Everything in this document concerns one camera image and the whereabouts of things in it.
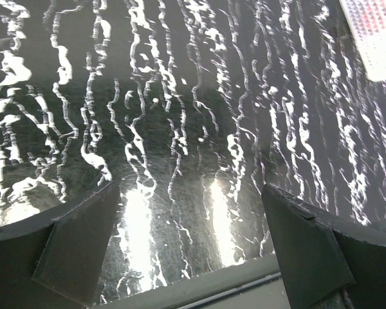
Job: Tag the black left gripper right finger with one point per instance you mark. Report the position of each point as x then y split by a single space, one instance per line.
325 261

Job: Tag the orange patterned towel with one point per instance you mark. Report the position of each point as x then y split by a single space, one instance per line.
372 16

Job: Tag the white plastic mesh basket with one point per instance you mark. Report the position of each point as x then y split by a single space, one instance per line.
372 48

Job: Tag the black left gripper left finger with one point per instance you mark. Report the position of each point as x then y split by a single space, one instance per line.
54 258

